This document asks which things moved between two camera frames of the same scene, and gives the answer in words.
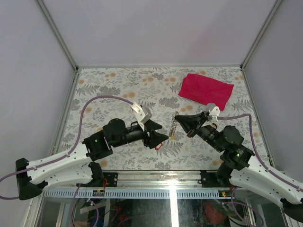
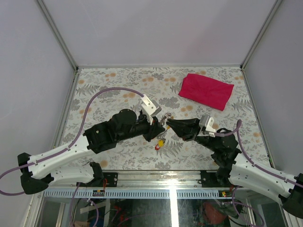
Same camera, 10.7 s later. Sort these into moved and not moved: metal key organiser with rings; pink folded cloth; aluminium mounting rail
Moved: metal key organiser with rings
Not moved: pink folded cloth; aluminium mounting rail
